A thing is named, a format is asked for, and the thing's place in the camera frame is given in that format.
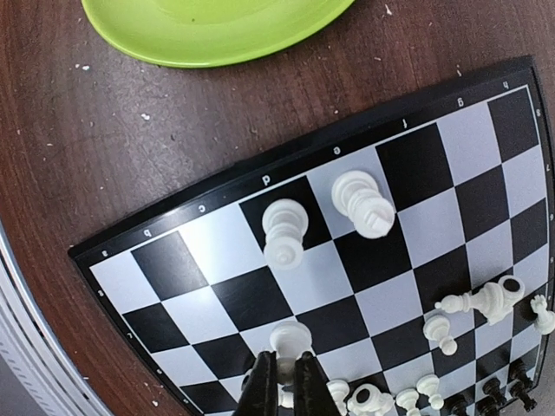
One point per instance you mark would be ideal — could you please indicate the white chess king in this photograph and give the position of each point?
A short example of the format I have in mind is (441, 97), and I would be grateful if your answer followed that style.
(355, 194)

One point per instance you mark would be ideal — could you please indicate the white chess pawn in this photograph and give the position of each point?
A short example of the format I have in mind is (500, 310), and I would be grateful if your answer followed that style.
(437, 328)
(289, 340)

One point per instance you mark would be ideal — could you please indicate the lime green plate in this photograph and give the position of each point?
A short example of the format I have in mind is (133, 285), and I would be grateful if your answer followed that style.
(208, 34)

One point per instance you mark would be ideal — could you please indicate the white chess queen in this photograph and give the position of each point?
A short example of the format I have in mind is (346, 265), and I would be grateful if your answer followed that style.
(285, 222)

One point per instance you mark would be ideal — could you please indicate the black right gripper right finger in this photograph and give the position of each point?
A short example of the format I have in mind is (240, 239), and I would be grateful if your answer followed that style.
(311, 395)

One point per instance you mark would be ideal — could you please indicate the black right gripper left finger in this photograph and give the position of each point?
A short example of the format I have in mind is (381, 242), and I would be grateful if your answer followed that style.
(260, 395)

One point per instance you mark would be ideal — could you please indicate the black and white chessboard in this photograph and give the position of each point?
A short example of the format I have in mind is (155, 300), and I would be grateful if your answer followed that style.
(468, 166)

